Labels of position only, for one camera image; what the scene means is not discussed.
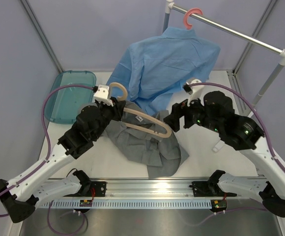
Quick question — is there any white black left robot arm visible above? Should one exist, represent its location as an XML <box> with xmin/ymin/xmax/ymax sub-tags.
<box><xmin>0</xmin><ymin>97</ymin><xmax>126</xmax><ymax>223</ymax></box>

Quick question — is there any teal plastic bin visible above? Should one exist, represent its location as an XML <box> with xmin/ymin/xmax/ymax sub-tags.
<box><xmin>44</xmin><ymin>70</ymin><xmax>96</xmax><ymax>124</ymax></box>

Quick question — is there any white metal clothes rack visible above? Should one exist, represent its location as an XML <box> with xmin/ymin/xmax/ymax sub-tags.
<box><xmin>162</xmin><ymin>0</ymin><xmax>285</xmax><ymax>152</ymax></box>

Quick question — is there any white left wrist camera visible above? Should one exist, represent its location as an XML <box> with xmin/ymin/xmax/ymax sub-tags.
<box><xmin>93</xmin><ymin>85</ymin><xmax>113</xmax><ymax>106</ymax></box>

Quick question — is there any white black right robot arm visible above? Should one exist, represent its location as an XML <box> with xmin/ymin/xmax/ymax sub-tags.
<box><xmin>164</xmin><ymin>91</ymin><xmax>285</xmax><ymax>217</ymax></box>

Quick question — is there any white slotted cable duct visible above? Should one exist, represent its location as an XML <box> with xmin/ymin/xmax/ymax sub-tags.
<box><xmin>42</xmin><ymin>199</ymin><xmax>212</xmax><ymax>209</ymax></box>

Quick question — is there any grey shirt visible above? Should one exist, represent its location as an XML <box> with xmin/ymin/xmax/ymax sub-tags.
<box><xmin>104</xmin><ymin>112</ymin><xmax>189</xmax><ymax>178</ymax></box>

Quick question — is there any aluminium mounting rail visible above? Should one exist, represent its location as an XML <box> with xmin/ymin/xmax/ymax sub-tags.
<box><xmin>40</xmin><ymin>177</ymin><xmax>266</xmax><ymax>200</ymax></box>

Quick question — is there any blue shirt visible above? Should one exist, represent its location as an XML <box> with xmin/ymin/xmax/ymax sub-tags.
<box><xmin>107</xmin><ymin>27</ymin><xmax>220</xmax><ymax>115</ymax></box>

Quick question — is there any pink plastic hanger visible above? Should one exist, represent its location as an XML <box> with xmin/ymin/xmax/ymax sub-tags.
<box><xmin>183</xmin><ymin>8</ymin><xmax>204</xmax><ymax>30</ymax></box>

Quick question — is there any beige wooden hanger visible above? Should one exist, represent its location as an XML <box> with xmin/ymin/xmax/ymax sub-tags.
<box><xmin>108</xmin><ymin>82</ymin><xmax>173</xmax><ymax>140</ymax></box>

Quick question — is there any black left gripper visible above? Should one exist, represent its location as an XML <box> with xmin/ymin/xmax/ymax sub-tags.
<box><xmin>92</xmin><ymin>97</ymin><xmax>126</xmax><ymax>140</ymax></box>

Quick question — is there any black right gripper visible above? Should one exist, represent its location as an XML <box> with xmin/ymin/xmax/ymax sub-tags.
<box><xmin>163</xmin><ymin>90</ymin><xmax>222</xmax><ymax>133</ymax></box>

